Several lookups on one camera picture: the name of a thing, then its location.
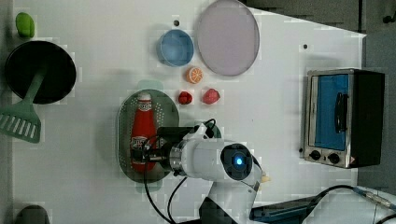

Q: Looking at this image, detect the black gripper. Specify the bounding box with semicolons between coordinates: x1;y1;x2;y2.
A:
130;126;194;170

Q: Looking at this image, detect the red ketchup bottle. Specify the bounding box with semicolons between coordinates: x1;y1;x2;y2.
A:
130;91;156;173

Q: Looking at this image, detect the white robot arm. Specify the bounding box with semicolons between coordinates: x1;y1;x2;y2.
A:
131;123;264;224

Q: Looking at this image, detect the green oval strainer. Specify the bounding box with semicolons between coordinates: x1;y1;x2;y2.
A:
117;80;179;190

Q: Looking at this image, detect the toy raspberry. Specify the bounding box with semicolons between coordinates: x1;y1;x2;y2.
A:
178;91;192;105

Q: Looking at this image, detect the teal cup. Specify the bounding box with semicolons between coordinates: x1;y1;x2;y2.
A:
205;122;221;138

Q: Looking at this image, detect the toy strawberry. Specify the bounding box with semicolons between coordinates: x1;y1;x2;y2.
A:
203;89;220;105

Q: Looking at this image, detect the toy orange slice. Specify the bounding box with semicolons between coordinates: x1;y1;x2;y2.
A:
186;67;204;84

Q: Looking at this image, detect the blue bowl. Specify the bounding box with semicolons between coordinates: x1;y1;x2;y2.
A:
156;29;194;67

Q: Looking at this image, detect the dark grey object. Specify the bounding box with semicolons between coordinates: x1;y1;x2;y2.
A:
14;205;50;224

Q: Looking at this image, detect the green slotted spatula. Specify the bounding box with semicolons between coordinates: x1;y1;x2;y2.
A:
0;72;44;144

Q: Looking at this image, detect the lilac round plate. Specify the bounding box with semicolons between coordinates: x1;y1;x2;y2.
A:
197;0;260;76

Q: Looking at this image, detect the black frying pan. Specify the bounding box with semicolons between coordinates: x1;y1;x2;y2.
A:
5;41;77;105

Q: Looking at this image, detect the green toy pepper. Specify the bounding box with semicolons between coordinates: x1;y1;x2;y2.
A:
15;12;35;38

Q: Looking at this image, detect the silver toaster oven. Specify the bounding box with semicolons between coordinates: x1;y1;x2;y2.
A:
304;68;385;169

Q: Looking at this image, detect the black cable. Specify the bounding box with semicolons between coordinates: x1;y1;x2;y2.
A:
143;118;218;224

